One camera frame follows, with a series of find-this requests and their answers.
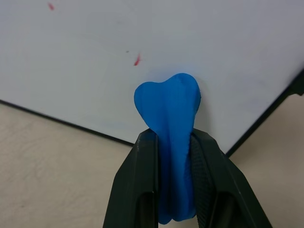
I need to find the black-framed whiteboard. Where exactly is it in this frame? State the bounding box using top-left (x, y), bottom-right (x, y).
top-left (0, 0), bottom-right (304, 157)

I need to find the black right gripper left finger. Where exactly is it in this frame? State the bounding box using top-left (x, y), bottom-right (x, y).
top-left (102, 129), bottom-right (159, 228)

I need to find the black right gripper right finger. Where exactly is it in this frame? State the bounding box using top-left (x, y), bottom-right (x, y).
top-left (189, 128), bottom-right (274, 228)

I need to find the blue cloth eraser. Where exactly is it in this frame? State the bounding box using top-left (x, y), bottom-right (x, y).
top-left (133, 72), bottom-right (202, 225)

